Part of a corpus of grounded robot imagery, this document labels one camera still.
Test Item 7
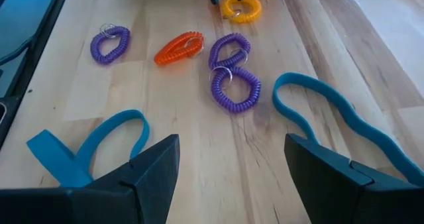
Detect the orange coil wristband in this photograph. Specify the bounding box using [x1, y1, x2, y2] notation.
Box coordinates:
[153, 31, 205, 66]

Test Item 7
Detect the black rig frame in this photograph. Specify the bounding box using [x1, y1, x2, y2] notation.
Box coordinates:
[0, 0, 72, 149]

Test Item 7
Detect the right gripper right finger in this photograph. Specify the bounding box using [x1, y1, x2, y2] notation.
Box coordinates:
[284, 133, 424, 224]

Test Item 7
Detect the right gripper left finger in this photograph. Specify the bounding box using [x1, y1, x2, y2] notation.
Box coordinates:
[0, 133, 182, 224]

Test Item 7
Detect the purple coil wristband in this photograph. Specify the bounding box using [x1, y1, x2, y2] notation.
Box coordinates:
[208, 32, 252, 70]
[209, 66, 262, 114]
[89, 23, 131, 66]

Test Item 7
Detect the yellow coil wristband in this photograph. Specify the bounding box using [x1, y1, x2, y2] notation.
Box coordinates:
[221, 0, 263, 24]

